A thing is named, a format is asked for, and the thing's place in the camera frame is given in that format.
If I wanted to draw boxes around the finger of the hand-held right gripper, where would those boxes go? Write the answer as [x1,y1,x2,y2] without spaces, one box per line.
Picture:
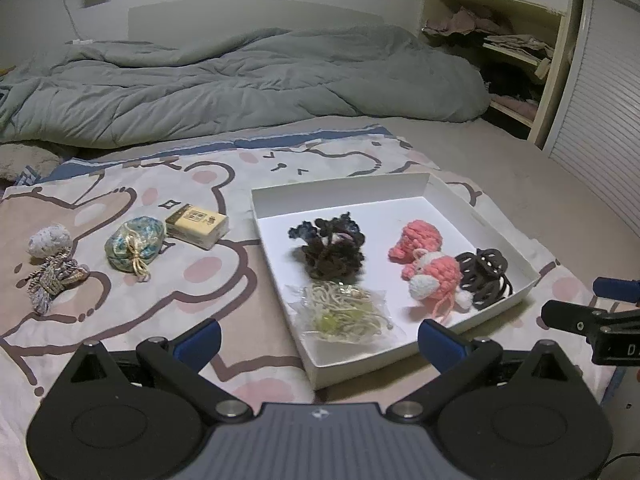
[593,276,640,306]
[541,300,640,335]

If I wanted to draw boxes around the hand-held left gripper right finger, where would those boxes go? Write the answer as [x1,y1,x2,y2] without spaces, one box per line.
[387,319,585,418]

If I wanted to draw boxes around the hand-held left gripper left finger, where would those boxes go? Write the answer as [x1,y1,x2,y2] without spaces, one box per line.
[67,318,254,418]

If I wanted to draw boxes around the pink crochet doll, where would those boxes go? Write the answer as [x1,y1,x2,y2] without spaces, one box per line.
[389,220,473,318]

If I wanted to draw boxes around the brown hair claw clip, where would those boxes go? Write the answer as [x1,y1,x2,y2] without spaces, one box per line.
[452,248,513,311]

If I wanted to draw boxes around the clear bag of cords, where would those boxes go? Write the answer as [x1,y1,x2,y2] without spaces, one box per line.
[286,282,403,345]

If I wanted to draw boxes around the white shallow cardboard box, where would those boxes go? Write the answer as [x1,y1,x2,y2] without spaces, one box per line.
[250,172,543,391]

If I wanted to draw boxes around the dark ruffled scrunchie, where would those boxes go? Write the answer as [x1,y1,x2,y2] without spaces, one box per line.
[288,213,366,281]

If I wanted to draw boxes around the bear printed blanket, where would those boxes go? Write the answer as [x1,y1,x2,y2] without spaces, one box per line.
[0,130,621,480]

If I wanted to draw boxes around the small yellow box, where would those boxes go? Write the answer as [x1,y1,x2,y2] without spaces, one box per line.
[165,203,229,249]

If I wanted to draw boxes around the blue green fabric pouch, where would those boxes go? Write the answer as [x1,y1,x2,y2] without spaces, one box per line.
[105,216,166,281]

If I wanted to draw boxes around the white louvered door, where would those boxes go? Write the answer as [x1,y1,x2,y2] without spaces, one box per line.
[542,0,640,221]

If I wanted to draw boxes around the white speckled fabric ball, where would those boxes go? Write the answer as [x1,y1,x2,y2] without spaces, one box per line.
[27,223,73,259]

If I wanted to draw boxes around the pink folded cloth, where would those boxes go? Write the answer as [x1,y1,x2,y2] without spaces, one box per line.
[497,96,538,117]

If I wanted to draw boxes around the cream clothes shelf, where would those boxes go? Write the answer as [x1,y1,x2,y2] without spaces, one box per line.
[419,0,576,148]

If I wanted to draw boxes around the dark clothes pile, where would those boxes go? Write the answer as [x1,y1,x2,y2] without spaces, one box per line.
[482,57,543,101]

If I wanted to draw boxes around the beige fluffy pillow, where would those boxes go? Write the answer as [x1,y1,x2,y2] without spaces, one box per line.
[0,142,63,183]

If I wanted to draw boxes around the grey duvet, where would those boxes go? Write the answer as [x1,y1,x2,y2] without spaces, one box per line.
[0,25,491,150]

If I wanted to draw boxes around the beige folded clothes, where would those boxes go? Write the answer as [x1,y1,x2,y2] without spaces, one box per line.
[482,34,553,61]

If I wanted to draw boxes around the pink crumpled clothes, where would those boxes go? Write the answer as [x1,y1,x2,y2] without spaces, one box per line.
[425,7,511,38]

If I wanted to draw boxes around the striped cord bundle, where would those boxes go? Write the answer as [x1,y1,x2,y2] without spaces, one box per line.
[27,256,88,315]

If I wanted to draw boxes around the white wall cable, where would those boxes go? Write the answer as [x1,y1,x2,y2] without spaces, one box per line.
[55,0,83,43]

